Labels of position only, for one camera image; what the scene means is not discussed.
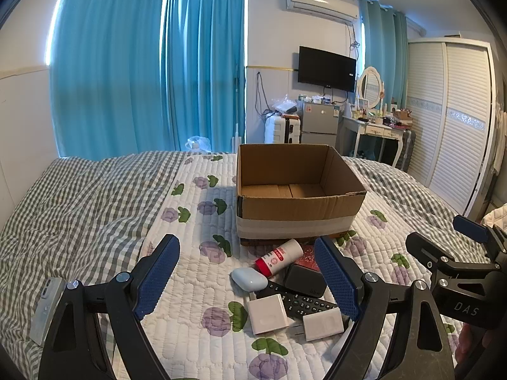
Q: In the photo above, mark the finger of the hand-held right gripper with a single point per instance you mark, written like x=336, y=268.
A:
x=471, y=227
x=443, y=251

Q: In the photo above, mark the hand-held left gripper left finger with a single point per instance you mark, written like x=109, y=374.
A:
x=156, y=277

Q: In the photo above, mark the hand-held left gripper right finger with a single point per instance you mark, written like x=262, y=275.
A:
x=336, y=281

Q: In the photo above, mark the black remote control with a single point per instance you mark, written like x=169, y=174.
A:
x=305, y=304

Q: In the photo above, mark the brown cardboard box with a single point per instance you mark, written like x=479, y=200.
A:
x=301, y=213

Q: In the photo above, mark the person's right hand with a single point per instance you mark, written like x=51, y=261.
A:
x=471, y=344

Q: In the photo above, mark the white quilted cloth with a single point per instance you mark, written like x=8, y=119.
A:
x=495, y=215

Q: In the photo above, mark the black power bank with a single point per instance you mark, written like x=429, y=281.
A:
x=303, y=279

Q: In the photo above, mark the red patterned box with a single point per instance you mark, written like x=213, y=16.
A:
x=309, y=259

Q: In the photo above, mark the white charger with plug pins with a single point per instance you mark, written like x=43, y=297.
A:
x=323, y=324

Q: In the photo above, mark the white bottle with red label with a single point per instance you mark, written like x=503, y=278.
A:
x=279, y=259

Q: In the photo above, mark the white floral quilt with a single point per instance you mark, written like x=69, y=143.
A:
x=190, y=221

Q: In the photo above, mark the white square charger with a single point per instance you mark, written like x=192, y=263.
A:
x=267, y=314

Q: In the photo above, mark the pale blue earbuds case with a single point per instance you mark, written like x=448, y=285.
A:
x=249, y=282

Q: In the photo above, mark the silver suitcase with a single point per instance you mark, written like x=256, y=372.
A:
x=408, y=148

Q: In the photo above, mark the floral quilted bedspread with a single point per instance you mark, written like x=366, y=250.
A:
x=79, y=206

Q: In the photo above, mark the white slatted wardrobe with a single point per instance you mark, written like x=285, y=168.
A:
x=451, y=118

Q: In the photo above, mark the silver smartphone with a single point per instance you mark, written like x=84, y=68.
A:
x=46, y=310

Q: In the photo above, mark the white plastic bag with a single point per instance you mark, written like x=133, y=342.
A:
x=199, y=144

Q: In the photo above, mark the white dressing table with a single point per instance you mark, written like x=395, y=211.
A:
x=370, y=130

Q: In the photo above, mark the grey small fridge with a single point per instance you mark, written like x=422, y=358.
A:
x=320, y=122

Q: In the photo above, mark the white suitcase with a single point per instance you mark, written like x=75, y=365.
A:
x=281, y=128

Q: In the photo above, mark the white oval mirror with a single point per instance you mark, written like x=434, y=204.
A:
x=371, y=86

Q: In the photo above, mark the clear plastic bag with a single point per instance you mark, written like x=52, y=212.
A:
x=286, y=105

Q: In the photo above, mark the narrow blue curtain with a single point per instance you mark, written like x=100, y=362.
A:
x=382, y=47

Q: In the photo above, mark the wide blue curtain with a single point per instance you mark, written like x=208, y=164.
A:
x=107, y=67

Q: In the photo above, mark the white air conditioner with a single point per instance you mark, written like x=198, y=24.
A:
x=321, y=4

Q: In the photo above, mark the black wall television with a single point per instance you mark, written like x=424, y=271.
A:
x=326, y=69

